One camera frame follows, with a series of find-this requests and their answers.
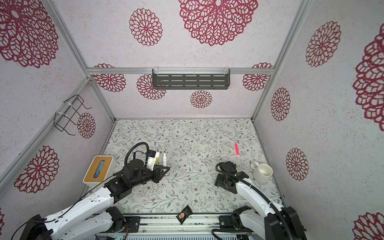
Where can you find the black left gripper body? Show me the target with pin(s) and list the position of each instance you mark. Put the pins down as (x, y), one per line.
(145, 178)

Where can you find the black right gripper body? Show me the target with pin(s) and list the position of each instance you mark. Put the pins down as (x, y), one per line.
(221, 180)

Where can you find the white red marker pen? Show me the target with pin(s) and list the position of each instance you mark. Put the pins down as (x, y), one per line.
(164, 159)

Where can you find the pink highlighter pen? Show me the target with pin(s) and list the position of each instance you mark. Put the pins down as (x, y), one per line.
(237, 149)

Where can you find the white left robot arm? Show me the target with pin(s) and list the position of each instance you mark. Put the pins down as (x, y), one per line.
(96, 213)

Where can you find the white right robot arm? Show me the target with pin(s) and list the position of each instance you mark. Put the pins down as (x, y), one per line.
(264, 219)

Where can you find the white wooden tissue box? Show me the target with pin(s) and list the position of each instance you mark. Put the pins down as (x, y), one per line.
(101, 168)

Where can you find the white ceramic mug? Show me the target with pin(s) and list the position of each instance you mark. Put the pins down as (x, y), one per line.
(261, 172)

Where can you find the black snack packet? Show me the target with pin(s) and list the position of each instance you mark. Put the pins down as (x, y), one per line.
(184, 214)

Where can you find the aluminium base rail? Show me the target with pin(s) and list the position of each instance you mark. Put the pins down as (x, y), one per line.
(160, 226)

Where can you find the black wire wall rack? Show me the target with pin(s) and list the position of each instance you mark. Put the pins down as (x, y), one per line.
(65, 117)

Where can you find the dark metal wall shelf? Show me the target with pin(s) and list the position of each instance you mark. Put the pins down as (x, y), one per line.
(163, 79)

